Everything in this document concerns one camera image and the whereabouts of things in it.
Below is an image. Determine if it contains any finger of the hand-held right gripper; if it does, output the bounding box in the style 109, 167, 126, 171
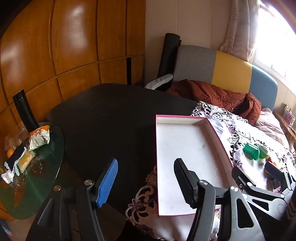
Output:
231, 166, 288, 220
264, 161, 296, 197

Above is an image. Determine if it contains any pale pink duvet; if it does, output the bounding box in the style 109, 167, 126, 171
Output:
253, 108, 290, 149

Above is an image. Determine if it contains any green glass side table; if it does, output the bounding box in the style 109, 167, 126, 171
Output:
0, 122, 65, 219

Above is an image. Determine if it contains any wooden shelf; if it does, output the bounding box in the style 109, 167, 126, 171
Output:
273, 102, 296, 153

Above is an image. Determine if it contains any clear plastic bag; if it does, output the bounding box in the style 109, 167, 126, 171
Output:
5, 128, 30, 151

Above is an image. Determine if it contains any rust quilted jacket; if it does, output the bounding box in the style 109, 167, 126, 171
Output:
166, 79, 262, 126

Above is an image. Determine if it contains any dark green plastic piece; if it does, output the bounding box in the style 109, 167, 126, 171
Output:
243, 143, 260, 161

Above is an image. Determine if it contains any black rolled mat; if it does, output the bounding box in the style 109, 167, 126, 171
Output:
157, 33, 182, 80

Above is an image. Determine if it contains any embroidered floral white tablecloth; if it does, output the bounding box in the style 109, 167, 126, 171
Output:
125, 101, 296, 241

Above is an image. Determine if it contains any white orange snack bag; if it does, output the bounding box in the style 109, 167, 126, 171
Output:
28, 125, 51, 151

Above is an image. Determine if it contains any black cylinder flask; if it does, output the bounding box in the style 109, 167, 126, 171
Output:
13, 89, 40, 131

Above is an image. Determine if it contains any yellow green packet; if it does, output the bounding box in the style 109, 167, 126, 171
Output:
17, 151, 36, 173

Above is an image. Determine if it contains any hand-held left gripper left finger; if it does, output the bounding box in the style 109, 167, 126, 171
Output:
25, 158, 118, 241

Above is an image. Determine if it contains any beige curtain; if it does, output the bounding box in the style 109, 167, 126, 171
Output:
220, 0, 262, 62

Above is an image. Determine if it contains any black cloth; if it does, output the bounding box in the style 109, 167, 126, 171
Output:
4, 146, 28, 169

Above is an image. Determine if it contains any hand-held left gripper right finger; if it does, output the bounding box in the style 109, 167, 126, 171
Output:
174, 158, 266, 241

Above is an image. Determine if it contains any small pink patterned box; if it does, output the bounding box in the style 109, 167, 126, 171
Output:
283, 104, 294, 123

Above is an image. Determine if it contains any white armrest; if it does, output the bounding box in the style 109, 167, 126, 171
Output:
145, 74, 173, 90

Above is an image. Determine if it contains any crumpled white tissue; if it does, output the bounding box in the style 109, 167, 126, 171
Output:
1, 169, 18, 184

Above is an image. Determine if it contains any window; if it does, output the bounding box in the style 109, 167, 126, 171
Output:
248, 0, 296, 86

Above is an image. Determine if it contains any light green plastic piece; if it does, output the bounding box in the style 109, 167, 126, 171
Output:
258, 145, 270, 159

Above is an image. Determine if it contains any wooden wardrobe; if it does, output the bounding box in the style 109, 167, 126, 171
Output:
0, 0, 146, 149

